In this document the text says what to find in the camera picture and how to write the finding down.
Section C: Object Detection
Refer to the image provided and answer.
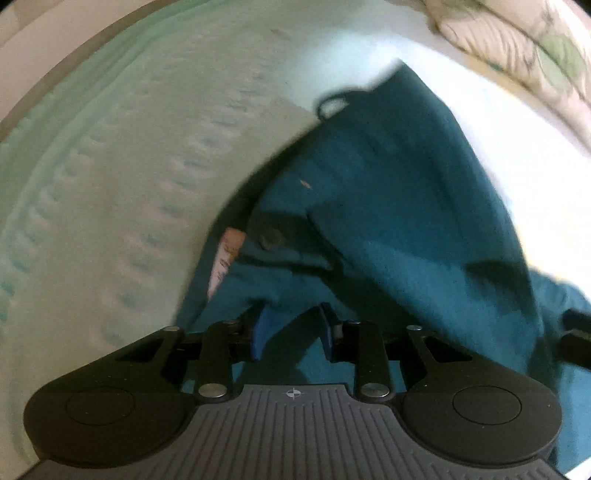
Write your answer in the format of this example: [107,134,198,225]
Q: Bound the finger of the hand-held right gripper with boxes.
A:
[563,308,591,332]
[558,331,591,367]

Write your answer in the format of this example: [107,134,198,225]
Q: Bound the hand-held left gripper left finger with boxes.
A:
[111,304,274,400]

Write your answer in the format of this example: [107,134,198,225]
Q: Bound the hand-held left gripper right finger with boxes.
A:
[318,302,474,401]

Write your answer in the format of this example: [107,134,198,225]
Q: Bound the teal pants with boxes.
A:
[175,62,591,476]

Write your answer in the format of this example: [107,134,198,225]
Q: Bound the leaf print pillow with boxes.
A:
[422,0,591,132]

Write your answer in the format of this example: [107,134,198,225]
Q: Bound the pale wooden bed frame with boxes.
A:
[0,0,153,134]

